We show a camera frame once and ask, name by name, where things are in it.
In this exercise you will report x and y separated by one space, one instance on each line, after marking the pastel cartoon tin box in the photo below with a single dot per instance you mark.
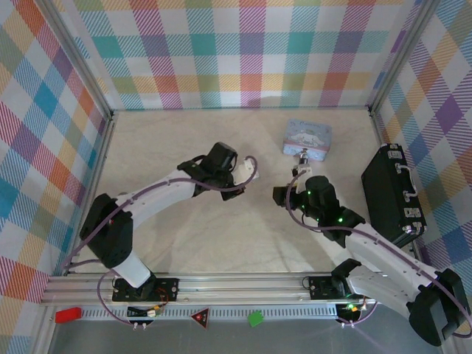
308 134

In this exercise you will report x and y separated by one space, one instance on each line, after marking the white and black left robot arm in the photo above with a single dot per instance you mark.
158 193

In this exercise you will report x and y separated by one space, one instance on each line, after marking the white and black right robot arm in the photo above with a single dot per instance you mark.
376 254

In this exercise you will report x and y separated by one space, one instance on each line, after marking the black hard briefcase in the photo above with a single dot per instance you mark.
387 191

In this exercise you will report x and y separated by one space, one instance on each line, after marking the black connector plate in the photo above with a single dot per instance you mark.
140 313
348 313

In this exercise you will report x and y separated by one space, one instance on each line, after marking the green block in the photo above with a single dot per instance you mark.
255 319

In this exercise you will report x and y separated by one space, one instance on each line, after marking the black red triangle sign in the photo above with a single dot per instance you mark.
200 318

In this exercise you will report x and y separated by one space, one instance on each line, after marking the red block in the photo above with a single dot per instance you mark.
68 315

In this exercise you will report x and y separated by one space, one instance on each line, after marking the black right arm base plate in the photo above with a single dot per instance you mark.
321 285

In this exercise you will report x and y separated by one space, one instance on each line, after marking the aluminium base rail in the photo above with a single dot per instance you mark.
239 287

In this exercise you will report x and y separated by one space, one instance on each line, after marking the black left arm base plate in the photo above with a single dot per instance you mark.
167 287

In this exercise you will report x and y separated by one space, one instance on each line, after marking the aluminium frame post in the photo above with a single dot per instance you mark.
402 62
79 62

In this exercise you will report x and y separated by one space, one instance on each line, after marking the aluminium frame leg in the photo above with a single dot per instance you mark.
42 332

